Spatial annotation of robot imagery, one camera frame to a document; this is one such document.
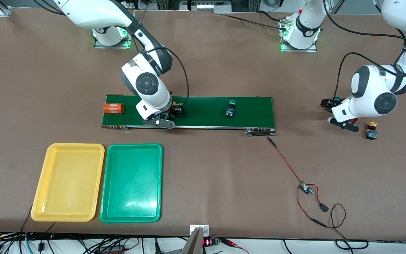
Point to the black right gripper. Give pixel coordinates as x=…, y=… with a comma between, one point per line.
x=175, y=110

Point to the yellow push button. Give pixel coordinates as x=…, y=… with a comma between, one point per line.
x=371, y=134
x=177, y=103

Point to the green push button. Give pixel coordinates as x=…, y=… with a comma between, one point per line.
x=230, y=110
x=336, y=98

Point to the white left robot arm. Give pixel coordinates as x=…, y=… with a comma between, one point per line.
x=368, y=102

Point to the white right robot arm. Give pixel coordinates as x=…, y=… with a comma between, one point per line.
x=160, y=97

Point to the green conveyor belt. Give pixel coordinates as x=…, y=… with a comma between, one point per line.
x=206, y=113

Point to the small green circuit board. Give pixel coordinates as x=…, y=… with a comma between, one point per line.
x=306, y=188

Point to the green plastic tray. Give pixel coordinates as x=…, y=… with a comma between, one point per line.
x=131, y=183

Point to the silver metal device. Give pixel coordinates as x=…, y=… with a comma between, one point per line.
x=203, y=5

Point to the red digit display module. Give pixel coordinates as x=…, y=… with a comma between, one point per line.
x=207, y=242

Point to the yellow plastic tray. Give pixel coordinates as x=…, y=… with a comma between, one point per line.
x=68, y=183

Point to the gray metal stand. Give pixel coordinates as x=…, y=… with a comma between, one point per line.
x=192, y=245

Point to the red clip lead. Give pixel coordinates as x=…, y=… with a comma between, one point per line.
x=229, y=242

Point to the red black plug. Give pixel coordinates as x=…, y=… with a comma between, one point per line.
x=113, y=251

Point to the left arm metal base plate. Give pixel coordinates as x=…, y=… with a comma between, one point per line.
x=300, y=50

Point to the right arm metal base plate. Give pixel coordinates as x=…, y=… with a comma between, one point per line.
x=99, y=45

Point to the aluminum frame post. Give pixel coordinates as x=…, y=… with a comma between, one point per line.
x=254, y=5
x=159, y=4

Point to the silver metal bracket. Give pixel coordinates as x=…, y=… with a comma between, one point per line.
x=193, y=228

